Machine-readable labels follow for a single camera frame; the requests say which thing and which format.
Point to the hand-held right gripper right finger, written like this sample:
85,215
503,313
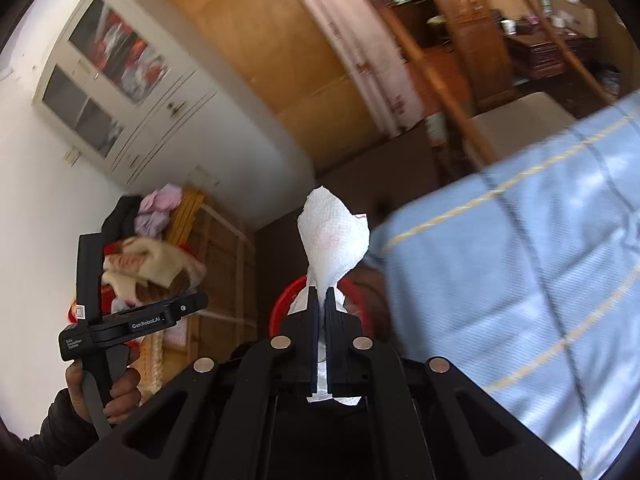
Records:
334,350

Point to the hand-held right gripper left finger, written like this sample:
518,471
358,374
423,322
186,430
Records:
313,350

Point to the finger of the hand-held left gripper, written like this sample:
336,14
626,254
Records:
187,306

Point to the red plastic basket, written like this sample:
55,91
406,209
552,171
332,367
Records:
280,307

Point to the white tissue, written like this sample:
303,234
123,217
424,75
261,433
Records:
330,240

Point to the person's left forearm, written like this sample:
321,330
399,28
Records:
45,440

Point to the person's left hand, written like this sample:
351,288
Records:
125,390

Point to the wooden dresser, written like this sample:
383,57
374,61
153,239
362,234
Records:
220,270

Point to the cream and brown blanket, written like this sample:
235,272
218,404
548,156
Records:
150,265

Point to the black garment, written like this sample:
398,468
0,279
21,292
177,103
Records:
120,220

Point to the pink clothing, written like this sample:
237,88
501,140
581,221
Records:
160,200

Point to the white glass-door cabinet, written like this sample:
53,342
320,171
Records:
165,110

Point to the light blue striped tablecloth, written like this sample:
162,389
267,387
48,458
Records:
525,260

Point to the wooden armchair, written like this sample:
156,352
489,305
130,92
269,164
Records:
435,85

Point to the white floral curtain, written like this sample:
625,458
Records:
360,60

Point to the beige seat cushion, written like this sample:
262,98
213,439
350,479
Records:
520,120

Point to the dark brown desk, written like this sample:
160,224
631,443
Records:
540,55

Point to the white cup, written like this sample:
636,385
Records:
507,26

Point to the green bottle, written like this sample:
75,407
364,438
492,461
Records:
545,4

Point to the cardboard box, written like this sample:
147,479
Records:
575,17

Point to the white wall socket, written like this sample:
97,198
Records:
72,155
200,176

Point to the plywood wall panel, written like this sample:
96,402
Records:
250,60

